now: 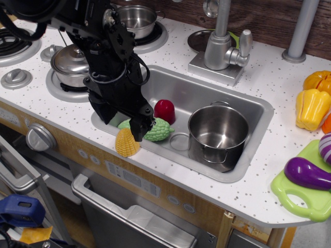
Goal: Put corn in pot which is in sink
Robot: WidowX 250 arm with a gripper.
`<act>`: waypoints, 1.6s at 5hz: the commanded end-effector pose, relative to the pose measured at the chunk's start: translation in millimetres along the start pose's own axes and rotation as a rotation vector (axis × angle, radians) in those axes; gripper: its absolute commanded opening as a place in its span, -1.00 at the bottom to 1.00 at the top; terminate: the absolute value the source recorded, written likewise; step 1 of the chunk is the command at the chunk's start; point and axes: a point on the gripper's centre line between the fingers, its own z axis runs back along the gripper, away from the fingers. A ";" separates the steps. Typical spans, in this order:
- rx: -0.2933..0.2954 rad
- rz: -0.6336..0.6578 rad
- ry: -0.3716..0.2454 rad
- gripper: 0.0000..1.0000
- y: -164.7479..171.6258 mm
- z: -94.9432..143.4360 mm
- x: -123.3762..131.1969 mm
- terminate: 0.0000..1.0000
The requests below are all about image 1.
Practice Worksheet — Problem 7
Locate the steel pot in sink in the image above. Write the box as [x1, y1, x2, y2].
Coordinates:
[188, 101, 249, 173]

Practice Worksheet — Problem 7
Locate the oven door with handle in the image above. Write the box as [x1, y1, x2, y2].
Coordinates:
[1, 137, 49, 197]

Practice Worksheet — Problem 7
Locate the purple toy eggplant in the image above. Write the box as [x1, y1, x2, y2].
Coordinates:
[284, 157, 330, 191]

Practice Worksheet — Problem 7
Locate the green bumpy toy vegetable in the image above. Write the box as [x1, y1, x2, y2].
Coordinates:
[117, 117, 175, 143]

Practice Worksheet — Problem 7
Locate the blue clamp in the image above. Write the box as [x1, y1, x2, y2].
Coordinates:
[1, 194, 46, 227]

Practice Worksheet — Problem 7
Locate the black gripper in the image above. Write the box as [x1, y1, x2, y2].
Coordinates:
[83, 53, 155, 142]

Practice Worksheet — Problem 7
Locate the dark round plate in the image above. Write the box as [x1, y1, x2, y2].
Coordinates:
[187, 29, 239, 52]

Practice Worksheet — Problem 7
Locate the yellow toy bell pepper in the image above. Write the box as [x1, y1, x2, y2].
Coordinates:
[295, 89, 330, 131]

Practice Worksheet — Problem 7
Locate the red toy pepper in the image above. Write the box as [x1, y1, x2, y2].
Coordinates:
[154, 99, 176, 125]

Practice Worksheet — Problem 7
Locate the green cutting board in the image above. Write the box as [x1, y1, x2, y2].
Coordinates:
[270, 140, 330, 222]

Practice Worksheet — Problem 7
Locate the grey stove knob back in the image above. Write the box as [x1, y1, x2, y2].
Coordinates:
[40, 44, 64, 63]

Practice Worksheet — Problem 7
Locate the silver toy faucet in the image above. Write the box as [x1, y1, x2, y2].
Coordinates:
[188, 0, 253, 86]

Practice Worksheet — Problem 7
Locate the yellow cloth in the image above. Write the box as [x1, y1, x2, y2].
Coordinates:
[19, 226, 53, 244]

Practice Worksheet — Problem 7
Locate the grey stove knob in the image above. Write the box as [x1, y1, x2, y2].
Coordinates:
[1, 69, 33, 89]
[40, 44, 64, 63]

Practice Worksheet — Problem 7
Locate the purple striped toy onion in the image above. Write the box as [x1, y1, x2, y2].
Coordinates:
[319, 132, 331, 165]

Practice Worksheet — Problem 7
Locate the black coil burner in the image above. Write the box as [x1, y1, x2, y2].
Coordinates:
[1, 28, 41, 67]

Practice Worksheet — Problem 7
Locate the grey stove knob front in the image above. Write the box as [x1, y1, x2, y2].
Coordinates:
[1, 69, 33, 89]

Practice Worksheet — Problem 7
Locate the orange toy pumpkin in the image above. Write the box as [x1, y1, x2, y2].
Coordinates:
[303, 70, 330, 95]

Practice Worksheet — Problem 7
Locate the dishwasher door with handle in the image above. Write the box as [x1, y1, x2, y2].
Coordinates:
[71, 174, 217, 247]

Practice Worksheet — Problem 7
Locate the open steel pot on burner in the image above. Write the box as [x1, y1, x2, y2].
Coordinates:
[117, 5, 165, 40]

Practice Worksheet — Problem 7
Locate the silver oven knob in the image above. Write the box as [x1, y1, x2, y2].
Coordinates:
[26, 123, 57, 152]

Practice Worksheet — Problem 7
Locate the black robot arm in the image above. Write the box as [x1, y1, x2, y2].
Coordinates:
[1, 1, 155, 142]

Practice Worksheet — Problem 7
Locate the grey toy sink basin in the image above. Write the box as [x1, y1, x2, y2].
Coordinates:
[141, 66, 274, 183]

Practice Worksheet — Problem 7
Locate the grey vertical pole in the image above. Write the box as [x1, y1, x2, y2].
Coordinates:
[282, 0, 320, 64]

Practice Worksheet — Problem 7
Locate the orange toy piece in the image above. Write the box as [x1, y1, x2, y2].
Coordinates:
[321, 114, 331, 134]

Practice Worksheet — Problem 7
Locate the lidded steel pot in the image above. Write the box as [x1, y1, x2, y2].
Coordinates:
[50, 44, 89, 92]

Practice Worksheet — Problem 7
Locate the yellow toy corn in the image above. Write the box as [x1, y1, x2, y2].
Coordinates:
[115, 128, 140, 157]

